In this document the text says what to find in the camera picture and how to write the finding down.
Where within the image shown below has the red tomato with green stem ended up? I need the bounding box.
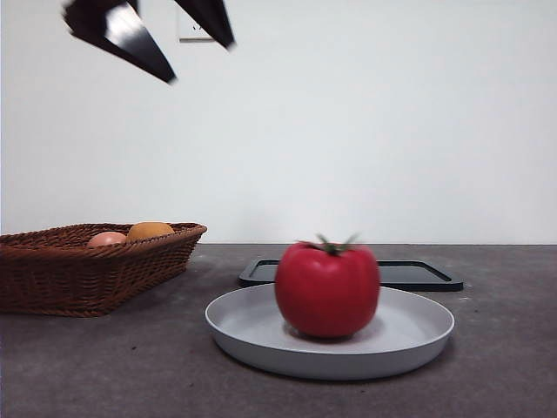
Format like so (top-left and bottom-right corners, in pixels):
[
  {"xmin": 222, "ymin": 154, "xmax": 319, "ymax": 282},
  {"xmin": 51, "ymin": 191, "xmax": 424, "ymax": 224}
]
[{"xmin": 273, "ymin": 232, "xmax": 381, "ymax": 340}]

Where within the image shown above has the orange round fruit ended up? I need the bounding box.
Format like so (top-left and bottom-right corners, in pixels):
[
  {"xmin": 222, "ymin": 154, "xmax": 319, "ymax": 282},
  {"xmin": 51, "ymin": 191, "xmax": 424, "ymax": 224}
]
[{"xmin": 125, "ymin": 221, "xmax": 175, "ymax": 242}]

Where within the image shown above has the pink peach fruit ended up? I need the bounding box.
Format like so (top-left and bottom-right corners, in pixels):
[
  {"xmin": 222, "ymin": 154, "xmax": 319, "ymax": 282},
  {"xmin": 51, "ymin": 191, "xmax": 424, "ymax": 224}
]
[{"xmin": 86, "ymin": 231, "xmax": 128, "ymax": 248}]

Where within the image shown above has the brown woven wicker basket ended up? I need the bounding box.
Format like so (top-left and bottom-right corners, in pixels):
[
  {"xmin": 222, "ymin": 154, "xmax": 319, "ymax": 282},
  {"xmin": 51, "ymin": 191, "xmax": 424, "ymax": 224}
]
[{"xmin": 0, "ymin": 222, "xmax": 208, "ymax": 318}]

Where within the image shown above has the dark rectangular tray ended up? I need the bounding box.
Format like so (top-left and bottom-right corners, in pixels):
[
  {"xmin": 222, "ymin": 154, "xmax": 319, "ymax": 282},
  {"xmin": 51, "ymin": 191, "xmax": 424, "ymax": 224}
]
[{"xmin": 238, "ymin": 259, "xmax": 465, "ymax": 292}]

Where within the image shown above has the pale grey round plate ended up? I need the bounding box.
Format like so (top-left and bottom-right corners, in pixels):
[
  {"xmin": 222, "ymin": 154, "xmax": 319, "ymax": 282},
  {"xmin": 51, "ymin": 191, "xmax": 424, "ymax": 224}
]
[{"xmin": 204, "ymin": 281, "xmax": 456, "ymax": 381}]

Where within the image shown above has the white wall power socket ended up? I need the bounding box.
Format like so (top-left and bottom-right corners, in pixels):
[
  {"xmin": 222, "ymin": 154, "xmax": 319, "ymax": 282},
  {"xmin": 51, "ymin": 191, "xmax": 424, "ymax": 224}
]
[{"xmin": 178, "ymin": 8, "xmax": 217, "ymax": 44}]

